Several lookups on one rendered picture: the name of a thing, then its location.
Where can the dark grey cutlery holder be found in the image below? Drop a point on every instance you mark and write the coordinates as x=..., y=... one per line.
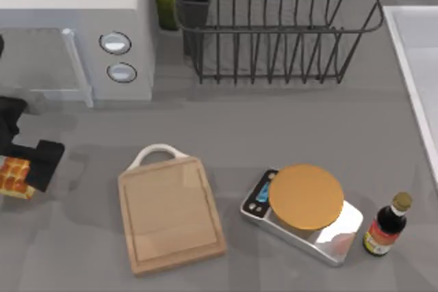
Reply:
x=195, y=1

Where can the large round microwave knob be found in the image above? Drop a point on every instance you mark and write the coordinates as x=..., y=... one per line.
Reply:
x=115, y=43

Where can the golden brown bread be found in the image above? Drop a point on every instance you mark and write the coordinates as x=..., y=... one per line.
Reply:
x=13, y=175

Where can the dark sauce bottle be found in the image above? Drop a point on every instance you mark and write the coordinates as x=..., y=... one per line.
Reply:
x=388, y=227

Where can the silver kitchen scale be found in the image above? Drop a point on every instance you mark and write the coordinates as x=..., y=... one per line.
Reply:
x=328, y=240

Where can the orange round disc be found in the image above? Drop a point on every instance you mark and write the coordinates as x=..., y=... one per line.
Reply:
x=306, y=198

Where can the small round microwave knob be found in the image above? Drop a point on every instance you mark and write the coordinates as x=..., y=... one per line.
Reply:
x=122, y=72

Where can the wooden cutting board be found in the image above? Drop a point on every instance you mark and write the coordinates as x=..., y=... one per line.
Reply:
x=171, y=216

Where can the glass microwave door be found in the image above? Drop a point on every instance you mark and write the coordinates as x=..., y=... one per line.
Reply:
x=37, y=59

